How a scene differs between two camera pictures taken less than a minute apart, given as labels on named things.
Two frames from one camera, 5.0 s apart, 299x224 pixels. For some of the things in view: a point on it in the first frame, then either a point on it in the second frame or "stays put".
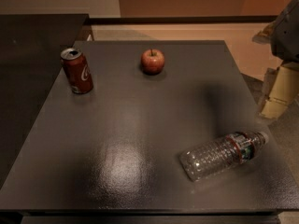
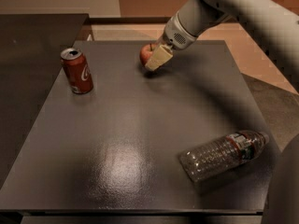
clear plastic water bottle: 220,155 stays put
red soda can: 77,71 stays put
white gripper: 287,36 → 175,35
